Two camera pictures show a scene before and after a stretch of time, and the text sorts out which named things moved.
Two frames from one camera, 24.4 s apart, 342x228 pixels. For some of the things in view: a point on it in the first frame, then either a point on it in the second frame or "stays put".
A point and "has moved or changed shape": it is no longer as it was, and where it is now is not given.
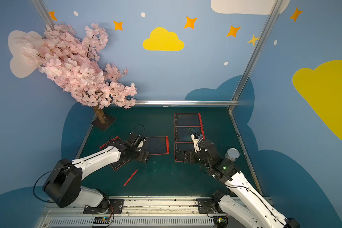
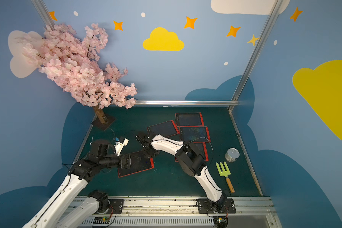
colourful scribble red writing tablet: x=183 y=134 has moved or changed shape
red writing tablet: x=121 y=146 has moved or changed shape
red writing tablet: x=158 y=145 has moved or changed shape
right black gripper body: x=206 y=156 → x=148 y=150
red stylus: x=130 y=177 → x=152 y=163
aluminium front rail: x=135 y=212 stays put
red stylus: x=167 y=140 has moved or changed shape
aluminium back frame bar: x=188 y=102 stays put
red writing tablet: x=186 y=120 stays put
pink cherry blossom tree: x=72 y=61 stays put
